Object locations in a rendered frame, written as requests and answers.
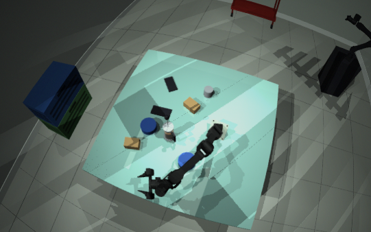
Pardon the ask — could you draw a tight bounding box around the blue round disc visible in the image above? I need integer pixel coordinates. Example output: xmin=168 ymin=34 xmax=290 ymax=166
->
xmin=178 ymin=152 xmax=194 ymax=167
xmin=140 ymin=117 xmax=157 ymax=135

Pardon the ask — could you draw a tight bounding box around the tan cardboard box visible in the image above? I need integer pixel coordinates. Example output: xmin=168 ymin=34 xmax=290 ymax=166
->
xmin=183 ymin=97 xmax=201 ymax=114
xmin=123 ymin=137 xmax=141 ymax=150

